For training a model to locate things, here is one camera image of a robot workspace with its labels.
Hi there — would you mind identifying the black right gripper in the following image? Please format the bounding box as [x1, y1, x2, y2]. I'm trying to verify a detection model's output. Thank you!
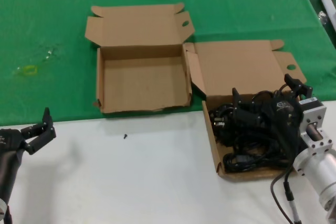
[232, 73, 313, 143]

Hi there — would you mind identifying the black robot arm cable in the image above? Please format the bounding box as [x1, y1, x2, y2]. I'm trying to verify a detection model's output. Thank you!
[270, 126, 301, 224]

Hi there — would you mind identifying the white flat bar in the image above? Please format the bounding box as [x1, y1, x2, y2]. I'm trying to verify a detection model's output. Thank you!
[319, 0, 336, 29]

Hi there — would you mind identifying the torn open cardboard box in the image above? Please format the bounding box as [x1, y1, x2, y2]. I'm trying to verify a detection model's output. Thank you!
[184, 39, 308, 183]

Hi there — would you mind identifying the green table cloth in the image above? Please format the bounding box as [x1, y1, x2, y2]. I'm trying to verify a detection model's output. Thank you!
[0, 0, 336, 127]

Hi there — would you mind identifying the empty open cardboard box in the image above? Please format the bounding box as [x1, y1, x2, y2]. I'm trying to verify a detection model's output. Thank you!
[84, 3, 194, 115]

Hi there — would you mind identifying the clear plastic wrapper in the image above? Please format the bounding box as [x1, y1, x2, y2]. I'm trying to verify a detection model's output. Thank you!
[39, 47, 59, 62]

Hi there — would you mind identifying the black power cable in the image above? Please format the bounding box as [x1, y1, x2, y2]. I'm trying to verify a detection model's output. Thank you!
[211, 100, 266, 148]
[222, 140, 293, 175]

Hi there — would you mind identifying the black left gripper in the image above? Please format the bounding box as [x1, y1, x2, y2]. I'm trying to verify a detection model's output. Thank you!
[0, 107, 57, 156]

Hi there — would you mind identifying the metal binder clip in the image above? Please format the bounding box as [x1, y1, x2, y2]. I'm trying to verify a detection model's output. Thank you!
[317, 10, 328, 24]

